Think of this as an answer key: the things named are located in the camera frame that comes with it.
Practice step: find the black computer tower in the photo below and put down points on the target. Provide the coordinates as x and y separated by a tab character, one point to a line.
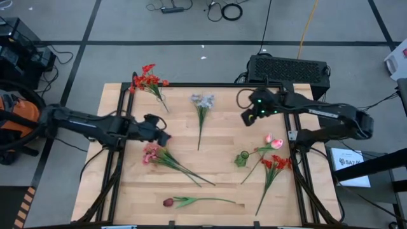
286	70

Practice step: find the black metal table frame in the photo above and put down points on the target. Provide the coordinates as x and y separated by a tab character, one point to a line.
203	85

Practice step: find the red artificial flower bunch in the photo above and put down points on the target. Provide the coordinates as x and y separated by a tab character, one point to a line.
147	79
276	163

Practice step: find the clear glass vase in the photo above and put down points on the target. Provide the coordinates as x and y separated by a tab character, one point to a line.
157	98

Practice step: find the white box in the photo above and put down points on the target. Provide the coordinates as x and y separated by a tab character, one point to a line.
397	63

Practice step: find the white printed paper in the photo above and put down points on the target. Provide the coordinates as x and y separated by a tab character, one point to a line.
349	171

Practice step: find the orange black vacuum cleaner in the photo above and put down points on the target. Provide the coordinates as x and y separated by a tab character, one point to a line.
22	114

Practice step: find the dark red artificial tulip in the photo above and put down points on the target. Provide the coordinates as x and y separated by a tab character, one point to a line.
168	202

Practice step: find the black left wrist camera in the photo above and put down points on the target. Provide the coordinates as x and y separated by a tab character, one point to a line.
152	120

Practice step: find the green glass vase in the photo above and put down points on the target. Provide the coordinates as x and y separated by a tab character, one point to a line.
240	161

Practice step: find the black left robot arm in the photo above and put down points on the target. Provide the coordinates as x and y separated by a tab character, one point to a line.
79	122

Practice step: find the black power strip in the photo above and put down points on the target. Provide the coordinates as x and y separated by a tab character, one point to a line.
171	9

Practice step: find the white artificial flower bunch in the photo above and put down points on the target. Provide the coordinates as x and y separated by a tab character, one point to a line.
203	101

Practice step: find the black equipment case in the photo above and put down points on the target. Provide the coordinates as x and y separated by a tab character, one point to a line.
16	57

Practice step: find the pink artificial flower bunch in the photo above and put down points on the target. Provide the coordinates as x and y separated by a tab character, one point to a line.
151	152

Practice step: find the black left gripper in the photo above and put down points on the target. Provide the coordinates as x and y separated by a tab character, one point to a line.
143	133

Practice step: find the peach pink artificial tulip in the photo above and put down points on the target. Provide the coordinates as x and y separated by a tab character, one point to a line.
269	137

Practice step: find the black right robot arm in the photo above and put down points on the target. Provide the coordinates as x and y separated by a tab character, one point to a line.
334	113

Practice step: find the black metal stand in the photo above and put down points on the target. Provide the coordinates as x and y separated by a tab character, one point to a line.
372	165

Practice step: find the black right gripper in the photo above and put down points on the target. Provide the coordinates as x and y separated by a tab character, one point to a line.
267	106

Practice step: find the black orange striped mat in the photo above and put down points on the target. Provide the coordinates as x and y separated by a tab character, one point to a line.
9	206

